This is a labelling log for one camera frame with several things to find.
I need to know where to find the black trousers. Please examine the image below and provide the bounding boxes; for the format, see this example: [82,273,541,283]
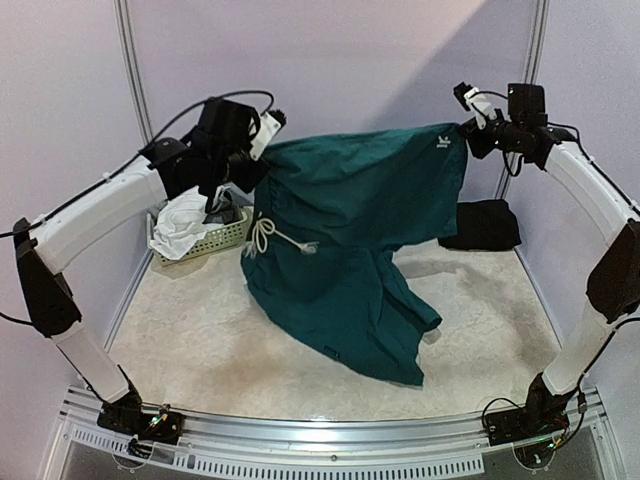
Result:
[438,199,522,252]

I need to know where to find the teal green garment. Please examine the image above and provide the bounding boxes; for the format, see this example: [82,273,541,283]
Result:
[241,123,468,387]

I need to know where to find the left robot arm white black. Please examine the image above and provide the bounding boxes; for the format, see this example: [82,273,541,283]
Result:
[12,134,271,434]

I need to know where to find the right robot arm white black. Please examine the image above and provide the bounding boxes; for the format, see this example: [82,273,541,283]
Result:
[457,170,606,404]

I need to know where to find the cream perforated plastic basket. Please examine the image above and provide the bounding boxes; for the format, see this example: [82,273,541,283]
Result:
[146,207,253,267]

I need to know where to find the white garment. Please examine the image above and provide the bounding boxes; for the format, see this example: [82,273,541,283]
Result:
[149,188,208,261]

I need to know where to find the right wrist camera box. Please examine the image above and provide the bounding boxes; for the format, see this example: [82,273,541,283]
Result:
[453,82,500,135]

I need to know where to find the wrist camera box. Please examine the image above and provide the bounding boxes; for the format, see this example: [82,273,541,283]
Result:
[453,82,500,135]
[249,109,287,161]

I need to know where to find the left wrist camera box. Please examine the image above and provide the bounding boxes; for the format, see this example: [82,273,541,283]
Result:
[249,109,287,161]

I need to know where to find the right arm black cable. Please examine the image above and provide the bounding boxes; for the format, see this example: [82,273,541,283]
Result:
[477,88,586,179]

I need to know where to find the right aluminium corner post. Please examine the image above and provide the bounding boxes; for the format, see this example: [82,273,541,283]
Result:
[522,0,549,84]

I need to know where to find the aluminium corner post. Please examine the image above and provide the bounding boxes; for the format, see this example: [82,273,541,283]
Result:
[114,0,153,144]
[522,0,549,84]

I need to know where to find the left aluminium corner post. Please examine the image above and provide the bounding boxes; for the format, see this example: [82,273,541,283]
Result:
[114,0,153,144]

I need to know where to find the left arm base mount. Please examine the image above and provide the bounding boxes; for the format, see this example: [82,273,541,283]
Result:
[97,392,185,459]

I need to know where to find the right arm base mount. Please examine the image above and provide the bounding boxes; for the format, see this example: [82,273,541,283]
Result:
[481,375,588,471]

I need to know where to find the aluminium front rail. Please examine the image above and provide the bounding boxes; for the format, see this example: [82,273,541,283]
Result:
[44,387,624,479]

